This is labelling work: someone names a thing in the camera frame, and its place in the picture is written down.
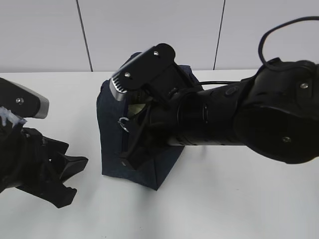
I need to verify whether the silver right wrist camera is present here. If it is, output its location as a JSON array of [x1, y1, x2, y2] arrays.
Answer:
[[109, 43, 175, 101]]

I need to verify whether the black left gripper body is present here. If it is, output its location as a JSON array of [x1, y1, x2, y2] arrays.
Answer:
[[0, 124, 52, 197]]

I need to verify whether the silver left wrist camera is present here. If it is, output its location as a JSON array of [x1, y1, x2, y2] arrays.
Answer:
[[0, 78, 49, 119]]

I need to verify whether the dark blue lunch bag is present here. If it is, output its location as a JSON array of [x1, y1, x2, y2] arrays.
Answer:
[[96, 52, 200, 191]]

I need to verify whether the green lidded glass container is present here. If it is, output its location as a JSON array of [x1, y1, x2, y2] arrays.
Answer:
[[127, 104, 146, 118]]

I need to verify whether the black camera cable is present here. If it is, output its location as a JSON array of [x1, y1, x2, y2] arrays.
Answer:
[[258, 15, 319, 66]]

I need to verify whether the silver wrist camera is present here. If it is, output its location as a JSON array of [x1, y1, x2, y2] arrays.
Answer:
[[0, 78, 49, 119], [109, 43, 175, 101]]

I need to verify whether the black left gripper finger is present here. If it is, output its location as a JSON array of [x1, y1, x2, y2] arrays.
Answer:
[[41, 136, 69, 159], [44, 152, 88, 208]]

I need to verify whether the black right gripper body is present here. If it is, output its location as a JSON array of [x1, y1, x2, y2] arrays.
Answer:
[[119, 62, 195, 171]]

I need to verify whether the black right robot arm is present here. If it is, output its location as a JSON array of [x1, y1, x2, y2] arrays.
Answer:
[[120, 58, 319, 169]]

